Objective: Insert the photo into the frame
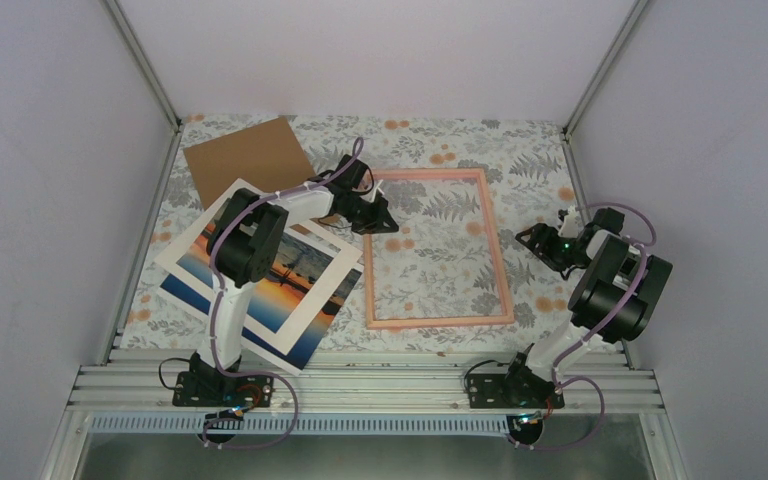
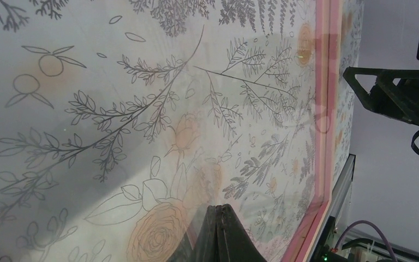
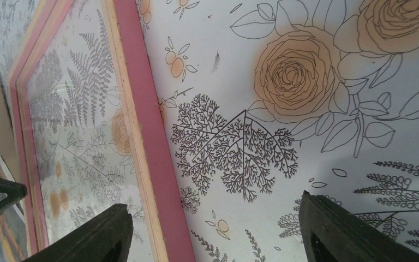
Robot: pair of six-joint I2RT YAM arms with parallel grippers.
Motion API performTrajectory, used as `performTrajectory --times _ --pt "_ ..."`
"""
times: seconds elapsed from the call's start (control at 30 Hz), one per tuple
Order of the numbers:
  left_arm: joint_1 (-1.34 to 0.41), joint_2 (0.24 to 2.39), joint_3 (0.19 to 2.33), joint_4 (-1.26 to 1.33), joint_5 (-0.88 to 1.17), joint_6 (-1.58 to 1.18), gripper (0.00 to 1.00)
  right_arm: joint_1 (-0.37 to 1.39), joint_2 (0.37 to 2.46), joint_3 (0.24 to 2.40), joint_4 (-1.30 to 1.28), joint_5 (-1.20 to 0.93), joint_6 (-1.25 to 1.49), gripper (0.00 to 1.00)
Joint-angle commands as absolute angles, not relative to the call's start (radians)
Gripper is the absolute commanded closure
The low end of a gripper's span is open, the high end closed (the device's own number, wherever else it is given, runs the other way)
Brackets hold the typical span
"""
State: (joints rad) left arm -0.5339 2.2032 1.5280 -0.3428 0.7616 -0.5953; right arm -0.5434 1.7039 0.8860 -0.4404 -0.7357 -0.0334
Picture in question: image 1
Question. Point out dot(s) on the sunset photo print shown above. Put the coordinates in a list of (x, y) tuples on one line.
[(281, 325)]

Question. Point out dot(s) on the aluminium rail base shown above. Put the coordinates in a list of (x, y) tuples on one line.
[(388, 382)]

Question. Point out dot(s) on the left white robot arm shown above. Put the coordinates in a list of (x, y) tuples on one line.
[(245, 243)]

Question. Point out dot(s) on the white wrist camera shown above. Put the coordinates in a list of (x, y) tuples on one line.
[(569, 222), (374, 192)]

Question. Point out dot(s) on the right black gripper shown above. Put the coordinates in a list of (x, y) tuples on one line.
[(540, 231)]

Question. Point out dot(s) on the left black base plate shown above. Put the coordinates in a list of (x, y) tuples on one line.
[(192, 390)]

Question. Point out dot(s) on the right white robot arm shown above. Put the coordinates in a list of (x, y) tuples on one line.
[(618, 291)]

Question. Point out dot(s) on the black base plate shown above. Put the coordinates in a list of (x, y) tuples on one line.
[(497, 391), (192, 390)]

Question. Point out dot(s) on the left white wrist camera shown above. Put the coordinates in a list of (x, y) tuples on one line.
[(374, 192)]

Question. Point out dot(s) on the blue slotted cable duct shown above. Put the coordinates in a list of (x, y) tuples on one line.
[(307, 424)]

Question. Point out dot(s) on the floral table cloth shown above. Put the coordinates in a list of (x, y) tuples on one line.
[(528, 181)]

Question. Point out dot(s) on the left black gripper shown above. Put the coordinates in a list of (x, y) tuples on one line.
[(374, 225)]

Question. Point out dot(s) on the white photo mat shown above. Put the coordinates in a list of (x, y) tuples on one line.
[(306, 244)]

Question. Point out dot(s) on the pink picture frame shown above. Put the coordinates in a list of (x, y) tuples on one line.
[(437, 248)]

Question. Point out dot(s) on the brown backing board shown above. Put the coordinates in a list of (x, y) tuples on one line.
[(268, 156)]

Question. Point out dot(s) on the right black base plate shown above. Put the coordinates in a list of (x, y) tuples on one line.
[(497, 391)]

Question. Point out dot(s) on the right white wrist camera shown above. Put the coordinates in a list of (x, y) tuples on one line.
[(569, 222)]

